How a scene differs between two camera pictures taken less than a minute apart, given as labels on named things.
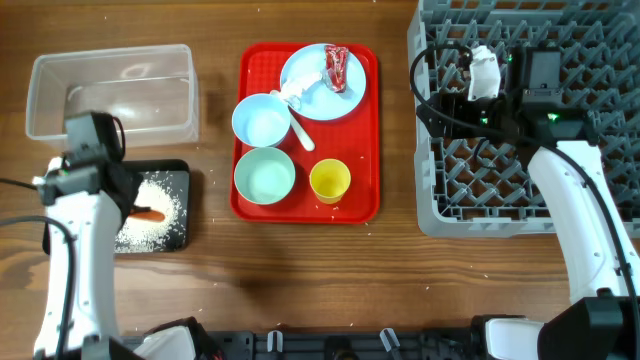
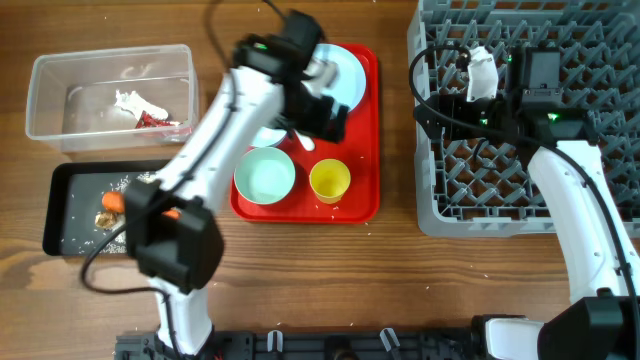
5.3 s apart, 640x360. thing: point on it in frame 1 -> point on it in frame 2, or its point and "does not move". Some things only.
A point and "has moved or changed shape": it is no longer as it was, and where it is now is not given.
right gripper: x=444 y=102 does not move
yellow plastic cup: x=329 y=179 does not move
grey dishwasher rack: x=477 y=187 does not move
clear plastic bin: x=152 y=89 does not move
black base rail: x=338 y=344 does not move
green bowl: x=264 y=175 does not move
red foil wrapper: x=336 y=61 -> x=145 y=120
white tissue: x=298 y=81 has moved or changed shape
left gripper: x=136 y=182 -> x=309 y=121
